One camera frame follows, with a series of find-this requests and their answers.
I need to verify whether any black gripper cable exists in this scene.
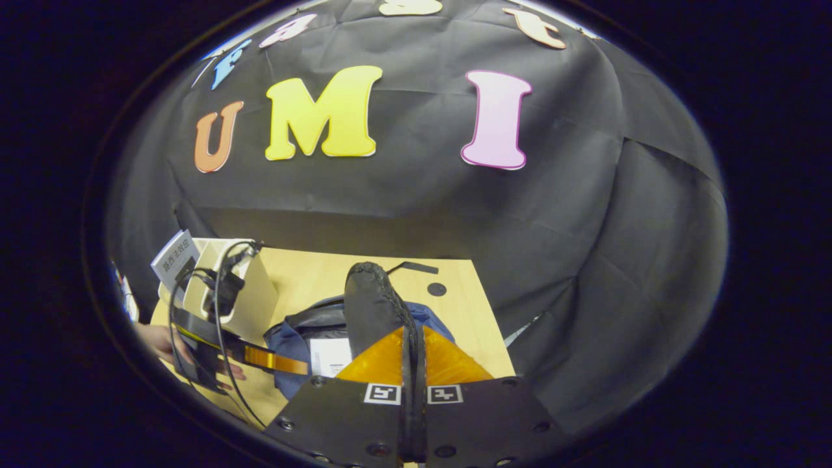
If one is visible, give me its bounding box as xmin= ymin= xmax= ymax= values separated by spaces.
xmin=168 ymin=240 xmax=267 ymax=428

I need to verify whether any black backdrop cloth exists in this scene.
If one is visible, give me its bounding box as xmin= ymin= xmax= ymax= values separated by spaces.
xmin=104 ymin=0 xmax=729 ymax=436

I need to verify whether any blue and black schoolbag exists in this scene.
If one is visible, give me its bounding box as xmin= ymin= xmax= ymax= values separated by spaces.
xmin=263 ymin=261 xmax=459 ymax=398

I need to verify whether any white plastic bookshelf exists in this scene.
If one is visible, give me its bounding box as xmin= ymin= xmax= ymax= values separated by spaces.
xmin=158 ymin=237 xmax=280 ymax=345

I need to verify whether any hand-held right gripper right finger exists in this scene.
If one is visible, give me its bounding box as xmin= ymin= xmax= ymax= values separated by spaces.
xmin=413 ymin=323 xmax=566 ymax=468

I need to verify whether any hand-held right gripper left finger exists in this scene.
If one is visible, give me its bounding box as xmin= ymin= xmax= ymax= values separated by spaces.
xmin=263 ymin=322 xmax=414 ymax=468

